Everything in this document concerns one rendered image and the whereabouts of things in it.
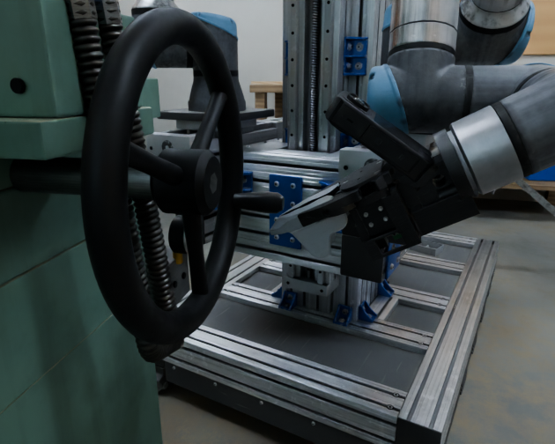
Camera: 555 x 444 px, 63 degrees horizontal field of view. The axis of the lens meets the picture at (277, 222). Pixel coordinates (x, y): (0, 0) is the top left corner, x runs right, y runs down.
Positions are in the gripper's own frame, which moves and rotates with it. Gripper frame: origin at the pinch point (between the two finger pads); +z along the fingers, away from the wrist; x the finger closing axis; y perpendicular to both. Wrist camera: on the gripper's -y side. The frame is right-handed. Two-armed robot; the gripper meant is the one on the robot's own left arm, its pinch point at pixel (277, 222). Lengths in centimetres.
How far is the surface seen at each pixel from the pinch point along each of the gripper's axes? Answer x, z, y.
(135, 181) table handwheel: -11.6, 5.1, -11.4
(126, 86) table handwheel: -20.1, -4.2, -16.4
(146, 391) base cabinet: 4.9, 37.0, 17.7
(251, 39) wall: 326, 81, -73
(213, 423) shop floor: 41, 64, 53
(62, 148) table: -15.8, 6.5, -16.4
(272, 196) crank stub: 0.2, -1.0, -2.9
